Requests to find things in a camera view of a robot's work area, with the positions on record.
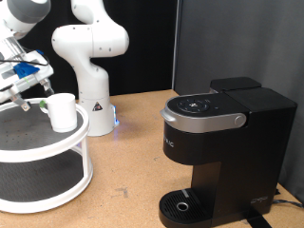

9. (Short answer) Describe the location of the braided power cable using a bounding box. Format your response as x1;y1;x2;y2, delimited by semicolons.
272;198;304;210

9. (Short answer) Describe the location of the black curtain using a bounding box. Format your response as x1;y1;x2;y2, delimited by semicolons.
0;0;179;105

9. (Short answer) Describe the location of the black keurig coffee machine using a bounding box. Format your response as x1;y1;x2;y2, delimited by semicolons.
159;76;298;228

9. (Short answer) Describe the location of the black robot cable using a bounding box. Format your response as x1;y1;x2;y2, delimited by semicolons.
0;50;51;67

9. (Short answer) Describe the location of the silver keurig lid handle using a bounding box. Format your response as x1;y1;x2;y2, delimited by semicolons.
160;107;248;135

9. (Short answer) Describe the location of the white two-tier turntable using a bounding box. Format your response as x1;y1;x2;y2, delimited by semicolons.
0;97;95;215

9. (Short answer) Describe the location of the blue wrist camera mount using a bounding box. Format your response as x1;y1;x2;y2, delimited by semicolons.
13;61;41;80

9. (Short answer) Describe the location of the black drip tray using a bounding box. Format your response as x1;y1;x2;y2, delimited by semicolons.
159;188;213;228

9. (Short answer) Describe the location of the grey partition panel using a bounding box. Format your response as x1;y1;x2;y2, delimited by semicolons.
172;0;304;203

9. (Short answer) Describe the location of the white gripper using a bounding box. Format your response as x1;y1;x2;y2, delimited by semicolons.
0;51;55;112

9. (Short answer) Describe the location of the white mug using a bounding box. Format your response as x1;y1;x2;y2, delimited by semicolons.
39;92;79;134

